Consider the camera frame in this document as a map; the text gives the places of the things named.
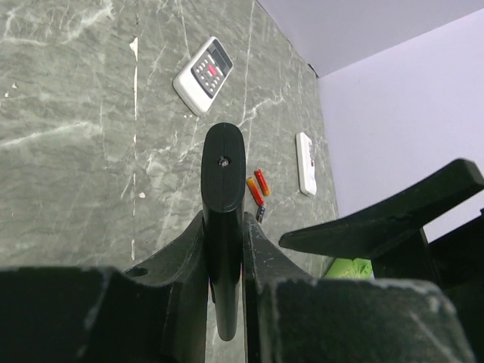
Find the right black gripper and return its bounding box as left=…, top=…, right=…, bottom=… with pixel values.
left=279, top=159, right=483, bottom=362

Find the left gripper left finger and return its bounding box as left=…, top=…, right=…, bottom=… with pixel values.
left=1, top=216, right=208, bottom=362

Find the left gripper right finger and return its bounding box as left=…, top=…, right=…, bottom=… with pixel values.
left=242, top=213, right=476, bottom=362

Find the black slim remote control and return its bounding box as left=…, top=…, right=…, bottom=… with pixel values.
left=200, top=123, right=246, bottom=341

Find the grey white remote control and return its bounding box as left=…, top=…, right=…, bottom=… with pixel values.
left=172, top=36, right=234, bottom=116

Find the white napa cabbage toy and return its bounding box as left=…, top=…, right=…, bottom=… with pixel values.
left=324, top=259, right=374, bottom=279

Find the dark battery lower middle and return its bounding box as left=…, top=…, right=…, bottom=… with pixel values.
left=256, top=204, right=266, bottom=224

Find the red orange battery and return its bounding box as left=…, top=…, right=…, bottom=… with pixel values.
left=254, top=169, right=271, bottom=197
left=246, top=177, right=264, bottom=206

